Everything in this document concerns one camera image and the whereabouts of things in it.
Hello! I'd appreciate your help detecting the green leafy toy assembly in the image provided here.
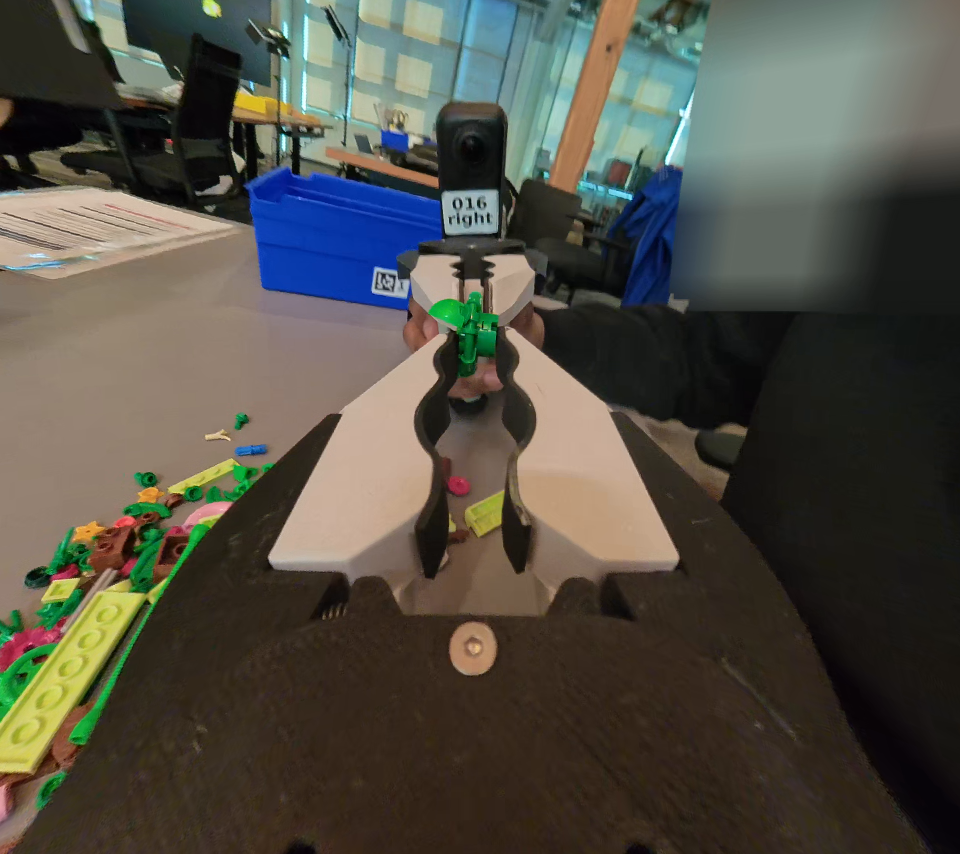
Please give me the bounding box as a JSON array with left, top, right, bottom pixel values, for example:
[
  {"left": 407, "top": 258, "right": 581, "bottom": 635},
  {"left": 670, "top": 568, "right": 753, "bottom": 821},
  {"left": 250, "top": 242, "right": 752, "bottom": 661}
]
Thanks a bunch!
[{"left": 429, "top": 291, "right": 500, "bottom": 378}]

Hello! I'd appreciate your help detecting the black office chair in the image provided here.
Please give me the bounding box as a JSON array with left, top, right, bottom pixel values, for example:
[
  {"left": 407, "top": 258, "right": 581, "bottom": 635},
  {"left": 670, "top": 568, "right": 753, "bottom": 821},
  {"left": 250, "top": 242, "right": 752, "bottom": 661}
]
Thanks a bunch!
[
  {"left": 63, "top": 32, "right": 249, "bottom": 213},
  {"left": 513, "top": 179, "right": 631, "bottom": 303}
]

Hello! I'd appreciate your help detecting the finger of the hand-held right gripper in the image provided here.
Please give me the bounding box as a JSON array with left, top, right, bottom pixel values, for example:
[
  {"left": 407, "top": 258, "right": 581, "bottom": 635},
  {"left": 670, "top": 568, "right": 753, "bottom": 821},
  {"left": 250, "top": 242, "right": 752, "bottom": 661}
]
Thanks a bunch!
[
  {"left": 407, "top": 255, "right": 462, "bottom": 330},
  {"left": 480, "top": 255, "right": 537, "bottom": 330}
]

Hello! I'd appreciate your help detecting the black light stand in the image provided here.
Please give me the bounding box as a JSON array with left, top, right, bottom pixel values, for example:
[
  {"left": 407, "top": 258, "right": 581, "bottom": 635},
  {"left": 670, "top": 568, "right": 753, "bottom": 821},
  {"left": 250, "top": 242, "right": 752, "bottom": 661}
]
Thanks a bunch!
[
  {"left": 246, "top": 17, "right": 294, "bottom": 172},
  {"left": 322, "top": 5, "right": 354, "bottom": 150}
]

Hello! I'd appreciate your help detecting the person's right hand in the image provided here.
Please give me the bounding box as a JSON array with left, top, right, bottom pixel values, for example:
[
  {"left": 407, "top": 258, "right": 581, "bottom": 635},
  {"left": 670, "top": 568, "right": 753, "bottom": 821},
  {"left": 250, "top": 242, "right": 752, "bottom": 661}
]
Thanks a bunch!
[{"left": 402, "top": 302, "right": 546, "bottom": 412}]

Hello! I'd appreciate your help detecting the blue plastic bin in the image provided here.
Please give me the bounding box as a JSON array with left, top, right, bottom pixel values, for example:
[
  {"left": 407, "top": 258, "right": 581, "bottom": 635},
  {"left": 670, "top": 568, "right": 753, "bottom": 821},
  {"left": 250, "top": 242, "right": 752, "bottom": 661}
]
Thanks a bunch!
[{"left": 246, "top": 165, "right": 444, "bottom": 311}]

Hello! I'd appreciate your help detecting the wooden top background desk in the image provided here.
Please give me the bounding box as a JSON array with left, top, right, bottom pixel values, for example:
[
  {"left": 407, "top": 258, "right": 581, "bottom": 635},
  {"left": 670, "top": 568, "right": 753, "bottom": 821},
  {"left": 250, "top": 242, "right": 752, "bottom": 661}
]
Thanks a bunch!
[{"left": 324, "top": 145, "right": 444, "bottom": 189}]

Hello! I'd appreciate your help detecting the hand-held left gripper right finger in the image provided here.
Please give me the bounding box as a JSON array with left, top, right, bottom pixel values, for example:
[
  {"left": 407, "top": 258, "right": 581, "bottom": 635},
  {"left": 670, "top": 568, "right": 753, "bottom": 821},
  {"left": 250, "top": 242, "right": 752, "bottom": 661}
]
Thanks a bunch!
[{"left": 496, "top": 327, "right": 682, "bottom": 576}]

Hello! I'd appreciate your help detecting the person's right forearm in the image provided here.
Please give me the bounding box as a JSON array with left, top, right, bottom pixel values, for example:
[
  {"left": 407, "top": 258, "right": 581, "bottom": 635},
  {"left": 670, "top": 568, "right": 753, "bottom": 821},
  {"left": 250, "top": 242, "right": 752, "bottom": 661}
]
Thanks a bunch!
[{"left": 536, "top": 302, "right": 796, "bottom": 431}]

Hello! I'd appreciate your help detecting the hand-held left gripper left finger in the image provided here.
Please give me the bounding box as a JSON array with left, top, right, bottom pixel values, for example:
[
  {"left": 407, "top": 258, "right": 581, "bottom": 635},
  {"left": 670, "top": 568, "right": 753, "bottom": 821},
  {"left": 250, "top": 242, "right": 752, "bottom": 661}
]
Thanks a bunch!
[{"left": 267, "top": 329, "right": 460, "bottom": 579}]

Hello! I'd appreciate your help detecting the person's black jacket torso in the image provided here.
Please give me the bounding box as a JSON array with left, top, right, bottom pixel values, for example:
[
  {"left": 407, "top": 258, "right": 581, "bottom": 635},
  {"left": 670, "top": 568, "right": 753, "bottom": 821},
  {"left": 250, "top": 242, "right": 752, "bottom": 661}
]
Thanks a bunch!
[{"left": 720, "top": 310, "right": 960, "bottom": 854}]

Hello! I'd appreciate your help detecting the pile of colourful toy bricks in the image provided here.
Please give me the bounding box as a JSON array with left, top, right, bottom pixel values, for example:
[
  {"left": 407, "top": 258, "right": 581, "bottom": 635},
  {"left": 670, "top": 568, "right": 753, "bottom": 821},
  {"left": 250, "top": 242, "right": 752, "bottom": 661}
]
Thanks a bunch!
[{"left": 0, "top": 458, "right": 507, "bottom": 813}]

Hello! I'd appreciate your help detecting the white printed sheet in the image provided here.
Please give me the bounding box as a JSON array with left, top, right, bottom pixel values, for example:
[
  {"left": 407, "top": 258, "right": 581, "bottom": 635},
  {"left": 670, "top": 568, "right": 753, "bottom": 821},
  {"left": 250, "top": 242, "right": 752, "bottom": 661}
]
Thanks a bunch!
[{"left": 0, "top": 186, "right": 241, "bottom": 281}]

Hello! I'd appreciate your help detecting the blue jacket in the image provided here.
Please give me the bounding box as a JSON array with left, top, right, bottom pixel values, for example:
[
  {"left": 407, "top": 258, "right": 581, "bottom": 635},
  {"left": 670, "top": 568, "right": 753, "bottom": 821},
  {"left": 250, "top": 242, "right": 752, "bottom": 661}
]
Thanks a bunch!
[{"left": 607, "top": 167, "right": 684, "bottom": 309}]

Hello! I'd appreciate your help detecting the wooden pillar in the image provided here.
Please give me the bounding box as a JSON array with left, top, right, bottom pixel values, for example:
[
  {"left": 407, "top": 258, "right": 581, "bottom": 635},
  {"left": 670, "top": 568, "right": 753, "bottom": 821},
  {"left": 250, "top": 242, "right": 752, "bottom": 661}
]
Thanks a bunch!
[{"left": 549, "top": 0, "right": 676, "bottom": 193}]

